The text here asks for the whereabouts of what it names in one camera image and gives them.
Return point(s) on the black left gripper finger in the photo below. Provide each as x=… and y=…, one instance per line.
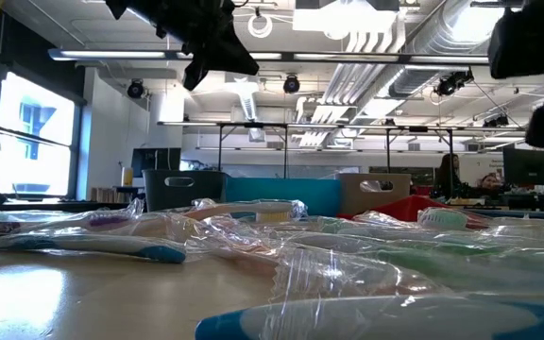
x=227, y=63
x=236, y=49

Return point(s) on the red plastic bin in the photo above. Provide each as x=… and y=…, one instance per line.
x=406, y=208

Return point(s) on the blue toothbrush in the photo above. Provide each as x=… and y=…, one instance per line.
x=371, y=321
x=97, y=242

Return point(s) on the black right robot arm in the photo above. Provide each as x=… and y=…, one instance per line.
x=532, y=38

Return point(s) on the fluorescent ceiling light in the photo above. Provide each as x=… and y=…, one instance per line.
x=267, y=56
x=451, y=59
x=111, y=54
x=343, y=56

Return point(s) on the black monitor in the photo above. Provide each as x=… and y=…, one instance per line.
x=529, y=167
x=156, y=163

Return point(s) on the person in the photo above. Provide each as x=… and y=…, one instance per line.
x=490, y=181
x=447, y=177

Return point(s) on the dark grey plastic bin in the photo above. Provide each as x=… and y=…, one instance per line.
x=206, y=189

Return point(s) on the teal plastic bin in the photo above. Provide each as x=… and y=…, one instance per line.
x=281, y=193

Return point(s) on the yellow container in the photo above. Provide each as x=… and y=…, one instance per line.
x=127, y=177

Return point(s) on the wooden rack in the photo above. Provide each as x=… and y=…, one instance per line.
x=107, y=194

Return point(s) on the light grey plastic bin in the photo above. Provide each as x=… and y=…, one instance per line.
x=352, y=193

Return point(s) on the wrapped purple toothbrush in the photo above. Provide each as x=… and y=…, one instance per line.
x=109, y=220

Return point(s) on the bright window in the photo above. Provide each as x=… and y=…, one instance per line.
x=31, y=141

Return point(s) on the round black camera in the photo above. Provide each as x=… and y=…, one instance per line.
x=292, y=85
x=135, y=90

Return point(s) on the black camera cluster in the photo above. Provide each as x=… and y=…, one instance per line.
x=451, y=84

